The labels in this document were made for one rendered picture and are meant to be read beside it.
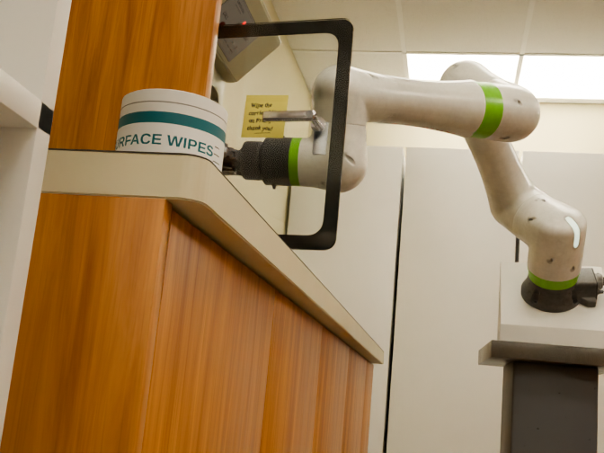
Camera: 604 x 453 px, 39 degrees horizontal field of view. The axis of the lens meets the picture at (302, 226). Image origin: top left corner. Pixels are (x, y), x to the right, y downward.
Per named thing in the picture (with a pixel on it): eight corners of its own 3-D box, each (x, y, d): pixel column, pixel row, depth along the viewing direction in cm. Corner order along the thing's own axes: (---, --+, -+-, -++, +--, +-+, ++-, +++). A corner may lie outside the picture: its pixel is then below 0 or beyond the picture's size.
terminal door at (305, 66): (163, 245, 144) (190, 28, 152) (335, 251, 134) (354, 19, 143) (161, 244, 143) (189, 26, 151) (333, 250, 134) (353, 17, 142)
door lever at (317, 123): (270, 133, 142) (272, 118, 142) (325, 132, 139) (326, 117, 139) (260, 121, 137) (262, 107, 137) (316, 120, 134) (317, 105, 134)
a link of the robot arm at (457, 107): (484, 136, 169) (448, 138, 179) (486, 78, 169) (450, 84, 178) (331, 121, 151) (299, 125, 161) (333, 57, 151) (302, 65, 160)
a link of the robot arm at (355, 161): (362, 193, 153) (369, 194, 163) (365, 123, 152) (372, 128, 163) (286, 190, 155) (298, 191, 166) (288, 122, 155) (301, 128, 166)
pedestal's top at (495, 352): (599, 375, 226) (599, 359, 227) (632, 368, 195) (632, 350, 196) (477, 364, 230) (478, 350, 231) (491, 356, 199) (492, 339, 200)
